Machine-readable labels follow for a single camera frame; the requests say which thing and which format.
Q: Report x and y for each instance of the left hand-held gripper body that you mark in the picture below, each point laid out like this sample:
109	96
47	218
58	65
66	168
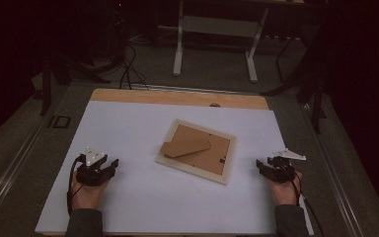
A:
92	174

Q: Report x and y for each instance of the person's left hand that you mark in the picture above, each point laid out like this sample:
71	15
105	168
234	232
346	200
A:
87	196

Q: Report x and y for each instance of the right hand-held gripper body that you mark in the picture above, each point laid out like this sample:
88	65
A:
281	173

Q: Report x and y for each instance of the white desk frame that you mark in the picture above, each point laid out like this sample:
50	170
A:
217	26

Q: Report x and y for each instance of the metal floor rail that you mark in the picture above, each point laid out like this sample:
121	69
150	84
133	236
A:
10	174
190	89
334	171

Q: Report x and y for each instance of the white table sheet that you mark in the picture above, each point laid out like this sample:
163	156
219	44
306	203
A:
128	131

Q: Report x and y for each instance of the wooden photo frame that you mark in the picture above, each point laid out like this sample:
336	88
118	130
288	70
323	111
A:
195	149

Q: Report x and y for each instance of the black metal stand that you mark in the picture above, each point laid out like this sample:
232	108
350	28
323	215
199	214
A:
316	105
46	85

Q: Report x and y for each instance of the person's right hand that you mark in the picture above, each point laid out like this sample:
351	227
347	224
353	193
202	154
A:
284	192

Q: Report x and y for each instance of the round table grommet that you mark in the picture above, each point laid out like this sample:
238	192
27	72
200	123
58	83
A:
214	105

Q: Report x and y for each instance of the black floor socket plate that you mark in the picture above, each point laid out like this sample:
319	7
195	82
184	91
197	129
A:
59	121

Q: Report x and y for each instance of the dark equipment rack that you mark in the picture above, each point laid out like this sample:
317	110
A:
117	33

